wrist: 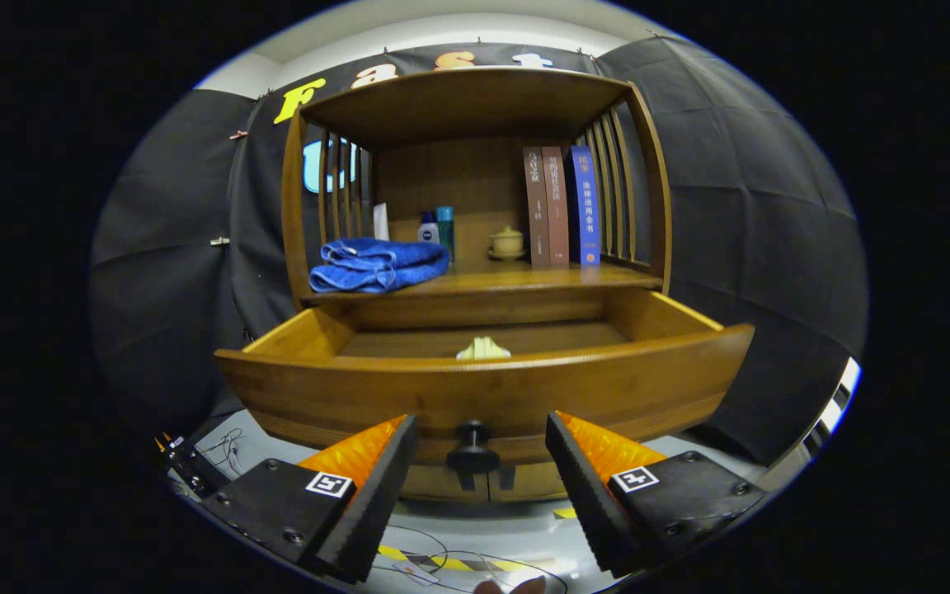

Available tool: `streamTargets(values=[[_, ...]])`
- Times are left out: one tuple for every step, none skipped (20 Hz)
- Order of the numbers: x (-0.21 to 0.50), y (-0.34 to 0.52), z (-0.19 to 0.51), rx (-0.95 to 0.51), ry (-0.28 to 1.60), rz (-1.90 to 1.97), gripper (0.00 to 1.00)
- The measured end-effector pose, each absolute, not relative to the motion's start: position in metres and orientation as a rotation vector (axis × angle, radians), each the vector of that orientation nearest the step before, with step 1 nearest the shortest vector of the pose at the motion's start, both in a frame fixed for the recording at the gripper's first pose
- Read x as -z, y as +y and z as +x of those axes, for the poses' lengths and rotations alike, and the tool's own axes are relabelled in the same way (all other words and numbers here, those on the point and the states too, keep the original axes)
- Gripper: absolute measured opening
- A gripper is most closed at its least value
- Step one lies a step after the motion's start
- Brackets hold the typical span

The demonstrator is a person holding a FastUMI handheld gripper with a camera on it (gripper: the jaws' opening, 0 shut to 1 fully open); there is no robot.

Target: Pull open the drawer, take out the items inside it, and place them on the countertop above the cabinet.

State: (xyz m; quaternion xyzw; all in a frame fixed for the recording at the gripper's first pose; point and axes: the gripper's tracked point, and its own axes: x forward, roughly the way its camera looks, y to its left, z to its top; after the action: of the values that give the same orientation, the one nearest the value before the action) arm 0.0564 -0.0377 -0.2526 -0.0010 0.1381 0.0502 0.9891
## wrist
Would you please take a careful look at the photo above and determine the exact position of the reddish brown book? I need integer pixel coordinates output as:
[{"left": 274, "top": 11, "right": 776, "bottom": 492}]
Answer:
[{"left": 542, "top": 146, "right": 571, "bottom": 265}]

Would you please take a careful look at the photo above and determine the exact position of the wooden cabinet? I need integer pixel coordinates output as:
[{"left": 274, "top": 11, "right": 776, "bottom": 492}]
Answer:
[{"left": 215, "top": 66, "right": 756, "bottom": 504}]

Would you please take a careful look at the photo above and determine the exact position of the wooden cabinet door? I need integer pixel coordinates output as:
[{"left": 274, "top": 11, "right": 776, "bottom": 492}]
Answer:
[
  {"left": 487, "top": 462, "right": 567, "bottom": 502},
  {"left": 401, "top": 466, "right": 490, "bottom": 502}
]

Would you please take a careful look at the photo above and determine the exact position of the teal clear bottle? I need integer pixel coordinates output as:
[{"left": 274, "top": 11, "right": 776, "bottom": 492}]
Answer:
[{"left": 435, "top": 206, "right": 456, "bottom": 263}]

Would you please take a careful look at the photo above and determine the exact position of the wooden drawer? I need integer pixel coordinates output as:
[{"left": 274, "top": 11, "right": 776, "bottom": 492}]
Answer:
[{"left": 215, "top": 287, "right": 756, "bottom": 464}]

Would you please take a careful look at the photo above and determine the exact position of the black floor device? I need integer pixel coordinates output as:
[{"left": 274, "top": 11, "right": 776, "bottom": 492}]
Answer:
[{"left": 155, "top": 432, "right": 233, "bottom": 500}]

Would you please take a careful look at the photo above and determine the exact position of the blue book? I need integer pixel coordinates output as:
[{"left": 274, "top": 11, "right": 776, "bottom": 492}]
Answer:
[{"left": 568, "top": 145, "right": 601, "bottom": 266}]

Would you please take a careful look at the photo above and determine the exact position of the wooden countertop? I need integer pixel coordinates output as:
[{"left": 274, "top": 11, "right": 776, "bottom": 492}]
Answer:
[{"left": 302, "top": 257, "right": 664, "bottom": 299}]

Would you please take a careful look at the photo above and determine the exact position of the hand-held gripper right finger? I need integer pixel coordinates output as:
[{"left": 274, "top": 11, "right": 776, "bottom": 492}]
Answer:
[{"left": 545, "top": 411, "right": 769, "bottom": 578}]

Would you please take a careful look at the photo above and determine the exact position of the blue folded towel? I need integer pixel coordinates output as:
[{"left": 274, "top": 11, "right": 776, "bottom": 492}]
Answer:
[{"left": 308, "top": 238, "right": 451, "bottom": 295}]

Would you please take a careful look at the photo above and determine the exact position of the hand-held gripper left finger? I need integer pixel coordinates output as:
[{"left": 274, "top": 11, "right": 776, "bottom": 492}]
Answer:
[{"left": 199, "top": 414, "right": 420, "bottom": 584}]

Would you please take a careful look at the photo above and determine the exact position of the dark brown book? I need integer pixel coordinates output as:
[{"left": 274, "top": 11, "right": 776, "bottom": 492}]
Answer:
[{"left": 522, "top": 147, "right": 551, "bottom": 266}]

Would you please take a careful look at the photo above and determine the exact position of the yellow black striped tape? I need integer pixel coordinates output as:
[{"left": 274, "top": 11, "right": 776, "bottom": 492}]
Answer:
[{"left": 376, "top": 543, "right": 538, "bottom": 574}]

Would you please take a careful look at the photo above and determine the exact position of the beige lidded tea cup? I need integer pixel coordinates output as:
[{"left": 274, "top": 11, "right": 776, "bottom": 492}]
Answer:
[{"left": 488, "top": 226, "right": 527, "bottom": 262}]

